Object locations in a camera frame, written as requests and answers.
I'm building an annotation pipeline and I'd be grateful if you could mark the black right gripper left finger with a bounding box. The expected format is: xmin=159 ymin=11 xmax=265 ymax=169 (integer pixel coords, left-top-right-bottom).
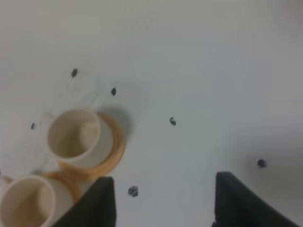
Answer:
xmin=53 ymin=177 xmax=117 ymax=227

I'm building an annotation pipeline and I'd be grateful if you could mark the white teacup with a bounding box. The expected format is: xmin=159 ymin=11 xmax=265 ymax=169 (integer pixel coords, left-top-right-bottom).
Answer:
xmin=0 ymin=175 xmax=74 ymax=227
xmin=46 ymin=108 xmax=114 ymax=168

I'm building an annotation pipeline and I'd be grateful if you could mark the far white teacup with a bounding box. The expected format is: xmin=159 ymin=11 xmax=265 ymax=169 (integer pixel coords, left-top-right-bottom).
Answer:
xmin=46 ymin=108 xmax=114 ymax=168

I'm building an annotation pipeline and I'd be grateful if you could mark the far orange saucer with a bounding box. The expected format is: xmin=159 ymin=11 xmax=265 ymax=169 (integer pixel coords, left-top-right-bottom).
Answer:
xmin=57 ymin=112 xmax=125 ymax=182

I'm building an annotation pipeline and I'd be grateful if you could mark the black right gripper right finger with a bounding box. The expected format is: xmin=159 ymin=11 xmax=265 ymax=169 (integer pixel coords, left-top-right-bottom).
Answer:
xmin=212 ymin=172 xmax=298 ymax=227

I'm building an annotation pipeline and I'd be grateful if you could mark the near white teacup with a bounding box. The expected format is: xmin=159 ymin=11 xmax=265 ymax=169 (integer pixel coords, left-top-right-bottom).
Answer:
xmin=0 ymin=175 xmax=74 ymax=227

